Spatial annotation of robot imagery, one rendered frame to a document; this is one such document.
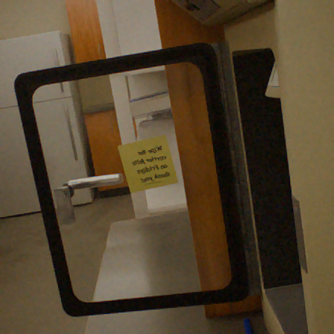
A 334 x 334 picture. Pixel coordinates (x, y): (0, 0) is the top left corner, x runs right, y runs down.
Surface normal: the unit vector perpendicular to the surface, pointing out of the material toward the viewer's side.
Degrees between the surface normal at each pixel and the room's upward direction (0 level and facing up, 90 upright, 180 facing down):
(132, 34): 95
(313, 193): 90
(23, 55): 90
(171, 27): 90
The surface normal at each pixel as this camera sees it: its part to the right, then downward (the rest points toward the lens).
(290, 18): 0.04, 0.19
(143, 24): -0.40, 0.19
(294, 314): -0.16, -0.97
